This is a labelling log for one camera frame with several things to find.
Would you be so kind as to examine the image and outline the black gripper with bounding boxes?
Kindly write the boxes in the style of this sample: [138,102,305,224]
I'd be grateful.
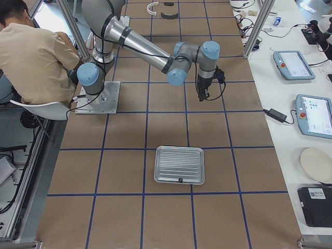
[197,77,212,102]

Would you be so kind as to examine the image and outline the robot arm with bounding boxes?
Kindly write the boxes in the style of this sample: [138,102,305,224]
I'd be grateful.
[81,1,225,101]

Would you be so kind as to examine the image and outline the ribbed metal tray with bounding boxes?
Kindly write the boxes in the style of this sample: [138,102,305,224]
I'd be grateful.
[154,146,205,185]

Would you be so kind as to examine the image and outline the black power adapter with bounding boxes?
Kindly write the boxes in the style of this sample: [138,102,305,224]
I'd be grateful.
[263,108,287,123]

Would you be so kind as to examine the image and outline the green brake shoe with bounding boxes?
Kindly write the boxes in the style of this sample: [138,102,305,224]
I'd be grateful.
[160,12,178,20]

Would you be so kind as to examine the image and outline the far teach pendant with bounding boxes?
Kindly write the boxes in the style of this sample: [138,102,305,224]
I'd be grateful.
[273,50,315,80]

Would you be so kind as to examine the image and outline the teach pendant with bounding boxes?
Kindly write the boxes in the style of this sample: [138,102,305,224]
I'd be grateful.
[273,50,315,80]
[295,94,331,139]

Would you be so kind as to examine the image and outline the white curved plastic part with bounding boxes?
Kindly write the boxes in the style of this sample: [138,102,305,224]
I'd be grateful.
[146,1,159,17]

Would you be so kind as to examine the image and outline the near teach pendant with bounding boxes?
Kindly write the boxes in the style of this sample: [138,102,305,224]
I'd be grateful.
[295,94,331,139]

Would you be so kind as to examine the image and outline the cream round plate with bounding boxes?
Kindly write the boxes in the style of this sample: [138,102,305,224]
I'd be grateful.
[300,148,331,184]

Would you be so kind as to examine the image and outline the white chair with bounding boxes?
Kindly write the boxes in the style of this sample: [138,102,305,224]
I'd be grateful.
[9,100,71,145]

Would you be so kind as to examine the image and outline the black box with label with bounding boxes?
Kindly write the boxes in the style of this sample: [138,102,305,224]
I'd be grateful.
[297,187,331,228]

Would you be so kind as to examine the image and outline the seated person beige shirt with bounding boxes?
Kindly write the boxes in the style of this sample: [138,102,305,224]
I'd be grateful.
[0,0,82,104]

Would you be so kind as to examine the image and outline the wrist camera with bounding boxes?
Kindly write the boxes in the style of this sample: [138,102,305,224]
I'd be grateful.
[215,67,226,84]

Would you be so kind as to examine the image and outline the tangled black cables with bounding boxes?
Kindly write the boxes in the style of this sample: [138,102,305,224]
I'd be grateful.
[233,9,261,47]

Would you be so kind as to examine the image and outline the aluminium frame post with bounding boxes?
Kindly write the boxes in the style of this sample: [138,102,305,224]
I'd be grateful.
[243,0,275,59]

